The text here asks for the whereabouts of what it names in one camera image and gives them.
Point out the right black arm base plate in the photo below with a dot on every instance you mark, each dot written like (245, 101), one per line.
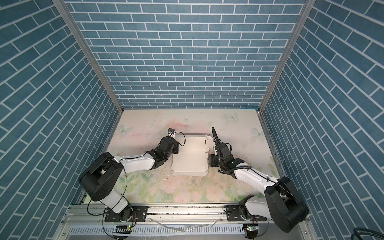
(237, 213)

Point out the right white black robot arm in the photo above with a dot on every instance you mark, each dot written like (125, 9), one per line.
(284, 204)

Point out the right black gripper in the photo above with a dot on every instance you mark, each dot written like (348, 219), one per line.
(211, 160)

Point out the left circuit board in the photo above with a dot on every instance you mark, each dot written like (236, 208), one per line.
(125, 230)

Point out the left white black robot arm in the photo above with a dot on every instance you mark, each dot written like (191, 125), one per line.
(100, 178)

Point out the right aluminium corner post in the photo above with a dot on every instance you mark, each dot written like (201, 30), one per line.
(288, 49)

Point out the right circuit board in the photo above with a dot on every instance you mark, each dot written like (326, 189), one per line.
(251, 230)

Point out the left aluminium corner post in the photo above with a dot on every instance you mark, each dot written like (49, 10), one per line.
(77, 34)

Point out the aluminium corner post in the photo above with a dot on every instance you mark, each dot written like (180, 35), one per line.
(288, 49)
(77, 34)

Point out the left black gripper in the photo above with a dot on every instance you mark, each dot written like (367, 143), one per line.
(176, 147)

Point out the aluminium front rail frame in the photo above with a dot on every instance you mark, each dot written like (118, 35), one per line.
(78, 225)

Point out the circuit board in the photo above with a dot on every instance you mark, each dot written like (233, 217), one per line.
(251, 230)
(125, 230)

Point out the white paper box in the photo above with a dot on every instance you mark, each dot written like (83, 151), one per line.
(192, 158)

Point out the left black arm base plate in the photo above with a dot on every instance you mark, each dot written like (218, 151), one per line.
(131, 214)

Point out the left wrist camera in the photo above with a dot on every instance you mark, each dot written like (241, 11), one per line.
(171, 132)

